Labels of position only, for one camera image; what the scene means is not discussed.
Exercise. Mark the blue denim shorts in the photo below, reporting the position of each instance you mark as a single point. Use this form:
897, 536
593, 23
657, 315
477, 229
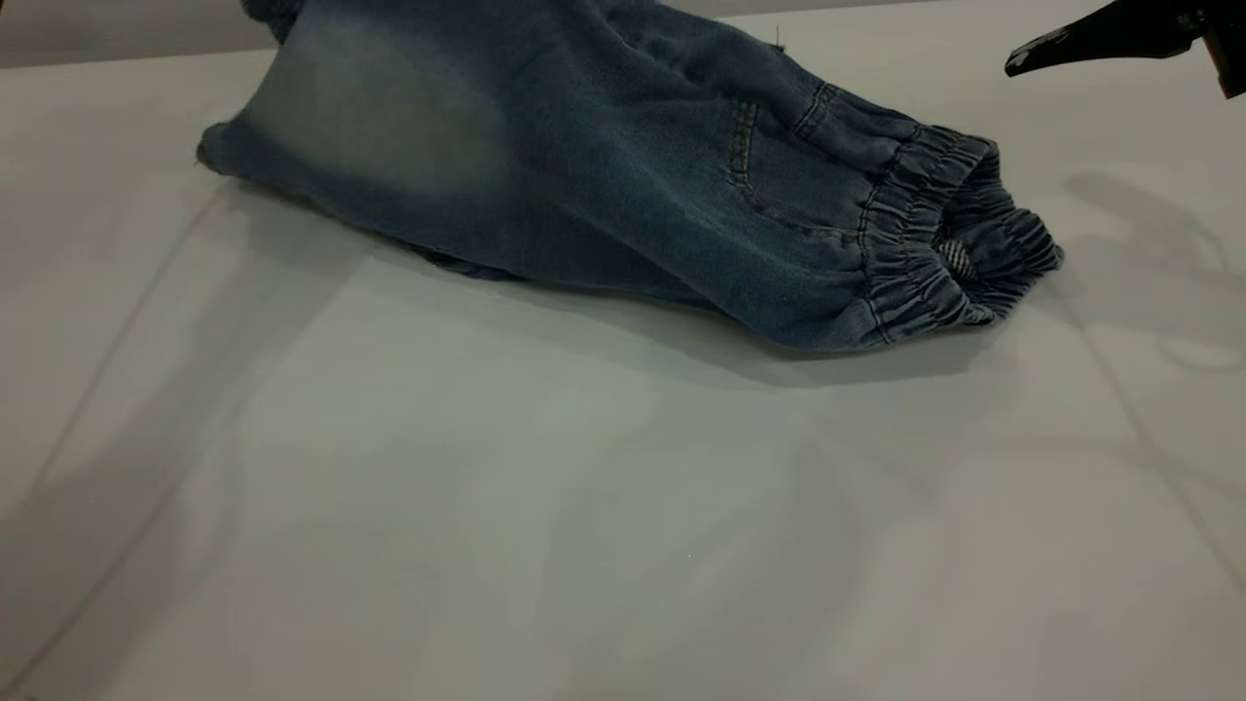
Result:
584, 166

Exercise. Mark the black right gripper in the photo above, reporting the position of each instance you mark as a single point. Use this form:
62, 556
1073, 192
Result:
1230, 49

